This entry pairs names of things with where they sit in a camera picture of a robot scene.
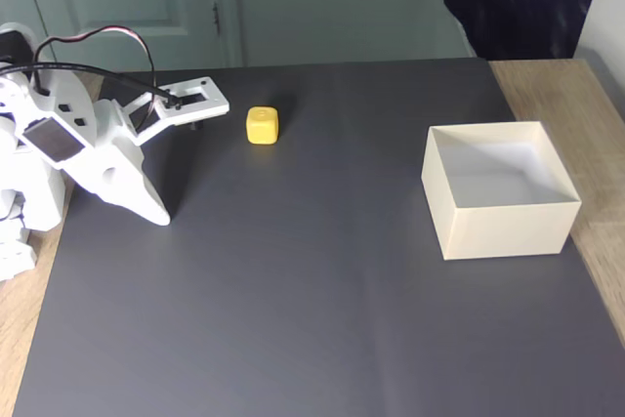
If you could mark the dark hanging garment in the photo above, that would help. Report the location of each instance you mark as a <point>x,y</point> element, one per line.
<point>517,2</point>

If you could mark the pale green plain door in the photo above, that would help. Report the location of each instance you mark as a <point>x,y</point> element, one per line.
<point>342,2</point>

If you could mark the white gripper camera mount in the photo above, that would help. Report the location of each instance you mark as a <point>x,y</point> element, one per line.
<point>215,102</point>

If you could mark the dark grey table mat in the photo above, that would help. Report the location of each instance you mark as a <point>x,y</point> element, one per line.
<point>293,265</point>

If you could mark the yellow cube block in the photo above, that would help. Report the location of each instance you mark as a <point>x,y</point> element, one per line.
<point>262,128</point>

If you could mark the white open box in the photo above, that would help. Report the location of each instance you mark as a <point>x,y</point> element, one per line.
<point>508,234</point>

